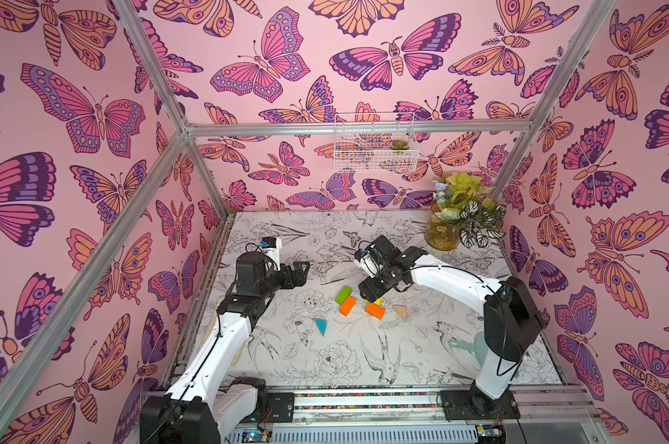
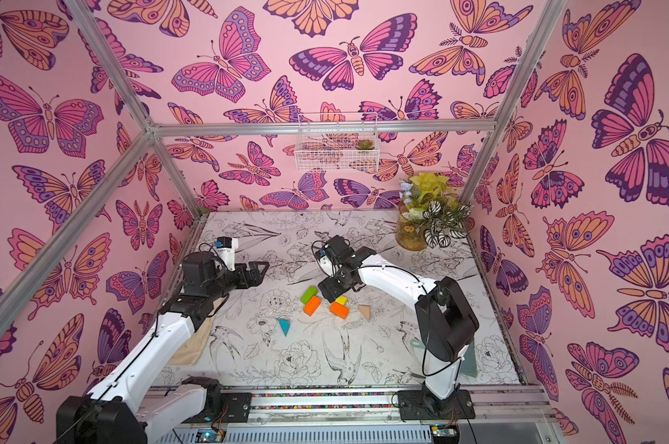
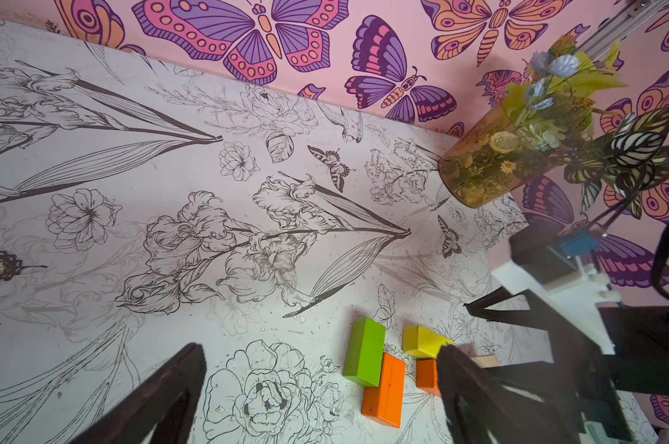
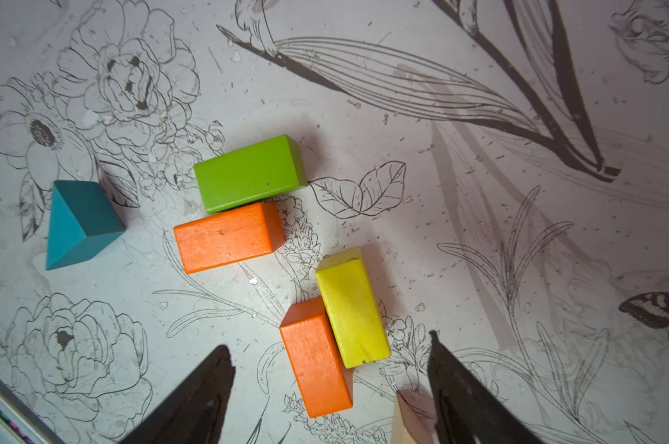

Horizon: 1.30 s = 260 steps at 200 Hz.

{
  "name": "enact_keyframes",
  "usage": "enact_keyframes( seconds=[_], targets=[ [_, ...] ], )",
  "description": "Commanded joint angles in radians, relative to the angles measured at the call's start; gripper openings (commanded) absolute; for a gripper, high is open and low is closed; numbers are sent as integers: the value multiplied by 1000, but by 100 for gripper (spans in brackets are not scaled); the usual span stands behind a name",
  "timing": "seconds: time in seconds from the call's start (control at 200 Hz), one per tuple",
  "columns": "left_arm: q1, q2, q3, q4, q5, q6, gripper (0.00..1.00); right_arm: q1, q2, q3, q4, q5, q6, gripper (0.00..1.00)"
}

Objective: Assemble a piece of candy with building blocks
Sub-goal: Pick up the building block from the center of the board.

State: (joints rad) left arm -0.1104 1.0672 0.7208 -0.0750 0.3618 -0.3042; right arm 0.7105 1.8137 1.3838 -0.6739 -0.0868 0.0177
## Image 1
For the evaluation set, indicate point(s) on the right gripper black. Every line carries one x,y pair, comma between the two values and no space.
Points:
379,280

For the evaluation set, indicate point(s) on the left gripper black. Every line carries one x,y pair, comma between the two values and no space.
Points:
298,278

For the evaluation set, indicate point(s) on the yellow block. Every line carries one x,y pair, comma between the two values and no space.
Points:
376,302

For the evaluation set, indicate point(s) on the orange small block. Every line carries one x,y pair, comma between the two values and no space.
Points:
374,310

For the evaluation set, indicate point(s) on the green rectangular block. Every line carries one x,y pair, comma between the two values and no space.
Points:
343,295

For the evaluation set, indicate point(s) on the orange long rectangular block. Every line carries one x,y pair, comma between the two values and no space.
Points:
347,306

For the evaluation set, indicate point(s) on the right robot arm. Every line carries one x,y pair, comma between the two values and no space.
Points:
512,322

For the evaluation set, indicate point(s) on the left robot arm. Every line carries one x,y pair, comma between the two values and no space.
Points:
193,410

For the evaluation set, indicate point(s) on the natural wood triangle block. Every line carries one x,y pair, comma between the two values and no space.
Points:
401,311

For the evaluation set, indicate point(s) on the teal triangle block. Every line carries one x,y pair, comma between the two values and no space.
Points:
321,325

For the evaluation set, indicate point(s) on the amber glass vase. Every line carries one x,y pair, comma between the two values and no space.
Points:
441,235

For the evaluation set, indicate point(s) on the artificial plant bouquet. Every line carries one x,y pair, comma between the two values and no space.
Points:
463,203

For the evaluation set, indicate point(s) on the small succulent in basket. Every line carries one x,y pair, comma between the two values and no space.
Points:
399,145

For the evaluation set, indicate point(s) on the green circuit board left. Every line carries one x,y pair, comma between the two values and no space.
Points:
255,436

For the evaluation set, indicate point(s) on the green circuit board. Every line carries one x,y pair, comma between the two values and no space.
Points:
255,436
491,434

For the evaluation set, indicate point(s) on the green circuit board right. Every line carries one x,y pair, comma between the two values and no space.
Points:
491,434

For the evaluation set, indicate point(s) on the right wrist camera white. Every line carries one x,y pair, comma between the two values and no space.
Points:
367,262

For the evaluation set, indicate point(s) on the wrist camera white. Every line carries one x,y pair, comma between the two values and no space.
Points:
271,247
367,262

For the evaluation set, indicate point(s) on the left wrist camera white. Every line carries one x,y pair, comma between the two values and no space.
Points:
271,247

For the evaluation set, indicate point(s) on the white wire basket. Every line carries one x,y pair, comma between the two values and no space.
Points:
370,152

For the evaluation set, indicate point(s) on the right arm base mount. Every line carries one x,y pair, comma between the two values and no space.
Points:
473,405

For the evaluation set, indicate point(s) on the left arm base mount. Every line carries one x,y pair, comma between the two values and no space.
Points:
250,408

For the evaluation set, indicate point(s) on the aluminium front rail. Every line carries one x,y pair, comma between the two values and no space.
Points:
536,403

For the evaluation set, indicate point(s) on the aluminium frame back bar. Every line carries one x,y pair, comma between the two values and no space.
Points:
416,126

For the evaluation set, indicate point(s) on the aluminium frame left post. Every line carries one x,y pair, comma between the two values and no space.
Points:
151,61

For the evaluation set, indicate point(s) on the aluminium frame post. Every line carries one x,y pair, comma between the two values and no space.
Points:
151,61
577,47

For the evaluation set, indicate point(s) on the aluminium frame left diagonal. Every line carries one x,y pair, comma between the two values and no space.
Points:
16,386

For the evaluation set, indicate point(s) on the aluminium frame right post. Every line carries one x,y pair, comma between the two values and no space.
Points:
577,47

